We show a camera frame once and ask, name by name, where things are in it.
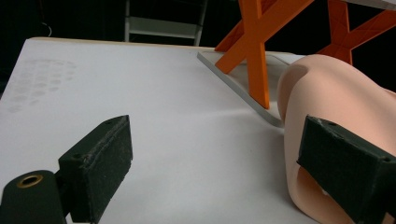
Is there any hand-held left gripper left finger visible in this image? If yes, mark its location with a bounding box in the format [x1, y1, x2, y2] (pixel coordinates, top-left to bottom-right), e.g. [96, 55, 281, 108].
[55, 114, 134, 224]

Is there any orange and white shoe rack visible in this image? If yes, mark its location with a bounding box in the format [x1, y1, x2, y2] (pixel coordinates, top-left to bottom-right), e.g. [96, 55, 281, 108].
[196, 0, 396, 129]

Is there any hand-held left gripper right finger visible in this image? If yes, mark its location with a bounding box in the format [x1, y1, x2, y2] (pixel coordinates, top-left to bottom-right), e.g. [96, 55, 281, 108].
[296, 115, 396, 224]

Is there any pink foam slipper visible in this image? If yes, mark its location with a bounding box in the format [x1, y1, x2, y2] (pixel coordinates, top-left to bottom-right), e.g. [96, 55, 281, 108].
[276, 54, 396, 224]

